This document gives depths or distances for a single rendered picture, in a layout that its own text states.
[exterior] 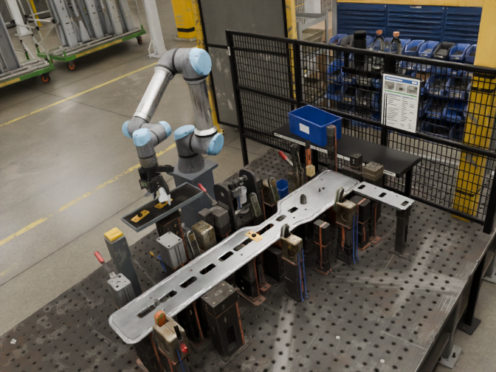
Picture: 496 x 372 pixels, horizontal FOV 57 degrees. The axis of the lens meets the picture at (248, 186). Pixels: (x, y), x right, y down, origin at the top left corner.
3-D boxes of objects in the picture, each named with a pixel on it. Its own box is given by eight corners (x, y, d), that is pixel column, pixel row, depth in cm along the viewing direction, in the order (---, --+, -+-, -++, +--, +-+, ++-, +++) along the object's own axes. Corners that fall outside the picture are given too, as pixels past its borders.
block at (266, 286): (263, 292, 217) (257, 246, 202) (245, 280, 226) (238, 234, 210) (271, 286, 220) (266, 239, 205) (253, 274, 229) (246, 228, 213)
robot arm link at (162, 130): (150, 118, 203) (135, 128, 195) (171, 120, 198) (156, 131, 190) (155, 133, 207) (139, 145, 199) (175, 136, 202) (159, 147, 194)
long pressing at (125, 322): (133, 352, 161) (133, 349, 160) (103, 319, 175) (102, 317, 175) (363, 183, 235) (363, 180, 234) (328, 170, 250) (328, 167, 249)
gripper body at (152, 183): (141, 190, 201) (134, 167, 194) (155, 181, 206) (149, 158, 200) (153, 195, 196) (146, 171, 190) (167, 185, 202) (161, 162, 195)
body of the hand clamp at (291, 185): (299, 230, 254) (295, 176, 235) (290, 226, 258) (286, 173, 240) (306, 225, 257) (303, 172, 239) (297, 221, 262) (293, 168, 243)
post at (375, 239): (375, 244, 237) (376, 198, 221) (357, 236, 244) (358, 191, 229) (381, 238, 240) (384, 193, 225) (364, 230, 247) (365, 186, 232)
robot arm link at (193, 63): (204, 146, 243) (184, 43, 214) (227, 150, 237) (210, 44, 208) (191, 156, 235) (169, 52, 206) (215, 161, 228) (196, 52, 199)
